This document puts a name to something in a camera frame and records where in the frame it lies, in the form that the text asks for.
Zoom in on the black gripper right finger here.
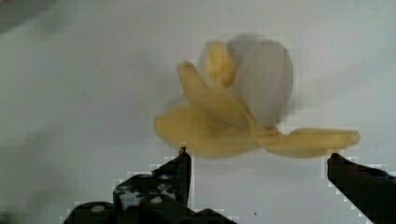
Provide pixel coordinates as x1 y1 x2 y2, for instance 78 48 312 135
327 153 396 224

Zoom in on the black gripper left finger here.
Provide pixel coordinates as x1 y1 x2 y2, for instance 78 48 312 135
64 147 236 224

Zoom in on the peeled toy banana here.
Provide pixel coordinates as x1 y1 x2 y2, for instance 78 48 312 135
154 35 360 158

